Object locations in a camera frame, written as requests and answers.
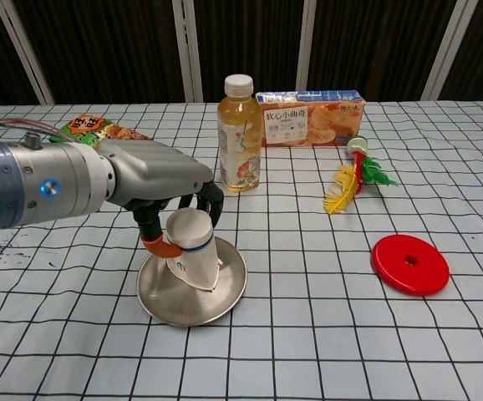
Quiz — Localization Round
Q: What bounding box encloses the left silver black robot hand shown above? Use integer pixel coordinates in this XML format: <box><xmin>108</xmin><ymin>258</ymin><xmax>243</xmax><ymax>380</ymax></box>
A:
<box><xmin>97</xmin><ymin>139</ymin><xmax>226</xmax><ymax>258</ymax></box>

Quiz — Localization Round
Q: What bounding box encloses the white paper cup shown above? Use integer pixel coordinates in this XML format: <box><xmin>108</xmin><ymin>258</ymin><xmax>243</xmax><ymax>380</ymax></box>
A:
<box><xmin>164</xmin><ymin>208</ymin><xmax>225</xmax><ymax>292</ymax></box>

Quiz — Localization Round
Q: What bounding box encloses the round steel plate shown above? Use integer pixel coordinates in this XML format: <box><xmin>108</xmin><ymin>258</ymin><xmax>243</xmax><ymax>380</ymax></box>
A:
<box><xmin>136</xmin><ymin>234</ymin><xmax>248</xmax><ymax>327</ymax></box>

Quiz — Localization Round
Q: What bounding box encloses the green snack bag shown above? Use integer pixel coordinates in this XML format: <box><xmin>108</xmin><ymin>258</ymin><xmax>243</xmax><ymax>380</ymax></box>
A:
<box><xmin>60</xmin><ymin>114</ymin><xmax>155</xmax><ymax>148</ymax></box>

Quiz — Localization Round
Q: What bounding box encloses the tea bottle with white cap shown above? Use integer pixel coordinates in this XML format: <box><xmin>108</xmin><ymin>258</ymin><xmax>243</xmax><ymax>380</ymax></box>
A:
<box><xmin>216</xmin><ymin>74</ymin><xmax>264</xmax><ymax>195</ymax></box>

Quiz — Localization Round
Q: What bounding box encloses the black pleated curtain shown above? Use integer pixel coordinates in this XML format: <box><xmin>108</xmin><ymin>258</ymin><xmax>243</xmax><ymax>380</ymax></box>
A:
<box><xmin>0</xmin><ymin>0</ymin><xmax>483</xmax><ymax>108</ymax></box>

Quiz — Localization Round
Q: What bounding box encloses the orange blue cookie box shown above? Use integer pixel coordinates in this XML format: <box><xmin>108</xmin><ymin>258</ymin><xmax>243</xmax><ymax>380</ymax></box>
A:
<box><xmin>254</xmin><ymin>89</ymin><xmax>366</xmax><ymax>149</ymax></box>

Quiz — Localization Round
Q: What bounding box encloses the red yellow green feather shuttlecock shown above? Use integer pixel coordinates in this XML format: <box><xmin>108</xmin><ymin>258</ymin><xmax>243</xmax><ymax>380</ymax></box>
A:
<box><xmin>323</xmin><ymin>135</ymin><xmax>399</xmax><ymax>216</ymax></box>

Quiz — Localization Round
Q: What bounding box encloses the light blue checkered tablecloth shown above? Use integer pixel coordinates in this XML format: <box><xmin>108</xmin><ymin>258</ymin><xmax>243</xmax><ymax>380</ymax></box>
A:
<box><xmin>0</xmin><ymin>99</ymin><xmax>483</xmax><ymax>401</ymax></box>

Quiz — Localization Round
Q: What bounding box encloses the red plastic disc with hole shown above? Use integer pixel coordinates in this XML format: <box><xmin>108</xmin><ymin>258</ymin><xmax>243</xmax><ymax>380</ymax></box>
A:
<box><xmin>371</xmin><ymin>234</ymin><xmax>451</xmax><ymax>298</ymax></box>

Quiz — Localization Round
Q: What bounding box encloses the white aluminium frame post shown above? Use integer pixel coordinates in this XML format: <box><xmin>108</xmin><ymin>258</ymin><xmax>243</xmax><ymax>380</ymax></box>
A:
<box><xmin>171</xmin><ymin>0</ymin><xmax>206</xmax><ymax>104</ymax></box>
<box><xmin>422</xmin><ymin>0</ymin><xmax>481</xmax><ymax>101</ymax></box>
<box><xmin>0</xmin><ymin>0</ymin><xmax>55</xmax><ymax>105</ymax></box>
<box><xmin>294</xmin><ymin>0</ymin><xmax>318</xmax><ymax>92</ymax></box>

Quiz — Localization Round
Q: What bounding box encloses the thin pink wire bundle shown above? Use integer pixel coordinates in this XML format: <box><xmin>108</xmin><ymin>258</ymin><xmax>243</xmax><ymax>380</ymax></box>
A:
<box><xmin>0</xmin><ymin>117</ymin><xmax>76</xmax><ymax>144</ymax></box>

